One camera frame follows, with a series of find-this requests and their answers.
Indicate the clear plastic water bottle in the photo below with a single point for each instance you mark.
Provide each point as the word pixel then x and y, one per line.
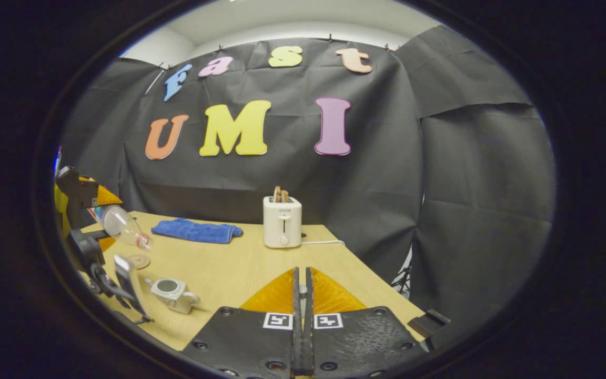
pixel 121 223

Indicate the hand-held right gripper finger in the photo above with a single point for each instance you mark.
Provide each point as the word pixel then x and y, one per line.
pixel 297 347
pixel 309 347

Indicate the white toaster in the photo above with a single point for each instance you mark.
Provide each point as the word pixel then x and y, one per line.
pixel 282 226

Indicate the toasted bread slice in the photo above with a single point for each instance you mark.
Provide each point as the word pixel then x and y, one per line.
pixel 285 196
pixel 277 195

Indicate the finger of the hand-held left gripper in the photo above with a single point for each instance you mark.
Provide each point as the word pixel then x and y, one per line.
pixel 77 192
pixel 98 273

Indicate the round brown coaster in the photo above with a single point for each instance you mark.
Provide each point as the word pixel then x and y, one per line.
pixel 140 261

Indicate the white ceramic teacup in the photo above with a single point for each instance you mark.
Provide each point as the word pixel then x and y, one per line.
pixel 174 295

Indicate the blue towel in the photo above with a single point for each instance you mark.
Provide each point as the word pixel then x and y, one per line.
pixel 198 231

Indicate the white teacup lid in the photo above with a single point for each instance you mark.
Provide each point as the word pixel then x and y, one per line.
pixel 303 290

